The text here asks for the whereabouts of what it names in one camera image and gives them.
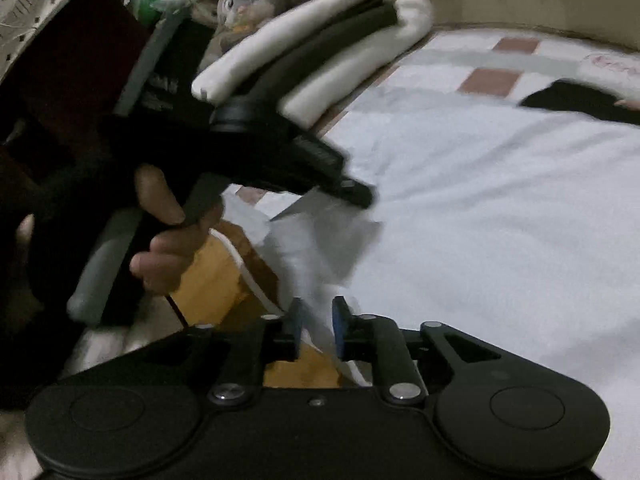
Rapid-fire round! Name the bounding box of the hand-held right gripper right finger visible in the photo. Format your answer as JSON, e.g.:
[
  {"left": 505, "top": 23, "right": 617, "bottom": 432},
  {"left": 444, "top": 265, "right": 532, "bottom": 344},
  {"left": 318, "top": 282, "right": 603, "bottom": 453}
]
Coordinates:
[{"left": 331, "top": 296, "right": 503, "bottom": 406}]

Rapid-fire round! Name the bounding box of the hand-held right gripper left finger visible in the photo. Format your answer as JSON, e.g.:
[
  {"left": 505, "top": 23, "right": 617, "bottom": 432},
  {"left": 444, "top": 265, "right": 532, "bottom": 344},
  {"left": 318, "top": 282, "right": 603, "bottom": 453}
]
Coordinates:
[{"left": 142, "top": 297, "right": 306, "bottom": 406}]

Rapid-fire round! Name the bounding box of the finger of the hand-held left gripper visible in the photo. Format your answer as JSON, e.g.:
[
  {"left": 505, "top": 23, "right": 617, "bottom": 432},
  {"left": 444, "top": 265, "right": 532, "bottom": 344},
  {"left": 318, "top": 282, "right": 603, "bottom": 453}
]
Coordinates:
[{"left": 287, "top": 132, "right": 377, "bottom": 209}]

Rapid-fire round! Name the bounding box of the white printed t-shirt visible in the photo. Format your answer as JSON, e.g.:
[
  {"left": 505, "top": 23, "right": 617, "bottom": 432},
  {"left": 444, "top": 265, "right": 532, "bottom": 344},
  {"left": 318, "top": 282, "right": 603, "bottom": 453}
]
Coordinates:
[{"left": 220, "top": 87, "right": 640, "bottom": 480}]

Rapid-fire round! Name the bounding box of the person's left hand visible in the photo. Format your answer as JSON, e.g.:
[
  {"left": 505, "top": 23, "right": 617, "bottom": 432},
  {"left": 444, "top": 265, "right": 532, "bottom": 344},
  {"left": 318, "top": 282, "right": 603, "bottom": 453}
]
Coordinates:
[{"left": 131, "top": 164, "right": 223, "bottom": 293}]

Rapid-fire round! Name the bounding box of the white folded garment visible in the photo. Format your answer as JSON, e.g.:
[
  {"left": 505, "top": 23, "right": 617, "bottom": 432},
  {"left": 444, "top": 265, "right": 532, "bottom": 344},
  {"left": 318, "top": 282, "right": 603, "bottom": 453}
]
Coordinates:
[{"left": 191, "top": 0, "right": 388, "bottom": 103}]

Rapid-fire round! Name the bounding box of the cream folded garment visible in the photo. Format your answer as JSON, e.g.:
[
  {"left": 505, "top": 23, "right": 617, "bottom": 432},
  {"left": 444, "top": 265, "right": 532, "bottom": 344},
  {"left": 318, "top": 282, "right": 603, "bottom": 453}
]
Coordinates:
[{"left": 277, "top": 0, "right": 435, "bottom": 126}]

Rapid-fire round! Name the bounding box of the dark folded garment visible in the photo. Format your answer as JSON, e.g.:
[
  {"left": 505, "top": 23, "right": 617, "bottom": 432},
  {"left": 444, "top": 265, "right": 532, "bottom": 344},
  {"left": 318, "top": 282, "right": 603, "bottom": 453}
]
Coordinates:
[{"left": 235, "top": 0, "right": 401, "bottom": 111}]

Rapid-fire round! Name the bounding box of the grey plush rabbit toy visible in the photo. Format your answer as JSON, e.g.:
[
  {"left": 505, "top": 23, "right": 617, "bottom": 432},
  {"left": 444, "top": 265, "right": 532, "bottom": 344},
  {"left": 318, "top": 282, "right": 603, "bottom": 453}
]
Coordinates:
[{"left": 200, "top": 0, "right": 286, "bottom": 68}]

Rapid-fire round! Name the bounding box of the checkered rug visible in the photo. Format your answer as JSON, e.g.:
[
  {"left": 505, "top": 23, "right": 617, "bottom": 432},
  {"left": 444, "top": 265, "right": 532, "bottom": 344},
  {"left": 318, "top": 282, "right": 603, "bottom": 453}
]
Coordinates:
[{"left": 165, "top": 22, "right": 640, "bottom": 391}]

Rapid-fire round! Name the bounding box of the dark cloth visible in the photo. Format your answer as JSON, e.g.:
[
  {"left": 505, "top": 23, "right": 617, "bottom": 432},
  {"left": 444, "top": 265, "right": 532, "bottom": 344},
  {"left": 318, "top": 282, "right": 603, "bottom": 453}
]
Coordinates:
[{"left": 520, "top": 79, "right": 640, "bottom": 127}]

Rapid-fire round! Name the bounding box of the white patterned panel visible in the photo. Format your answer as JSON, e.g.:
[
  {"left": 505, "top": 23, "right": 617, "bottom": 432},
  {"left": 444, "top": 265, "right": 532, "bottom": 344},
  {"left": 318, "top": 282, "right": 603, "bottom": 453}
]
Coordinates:
[{"left": 0, "top": 0, "right": 98, "bottom": 81}]

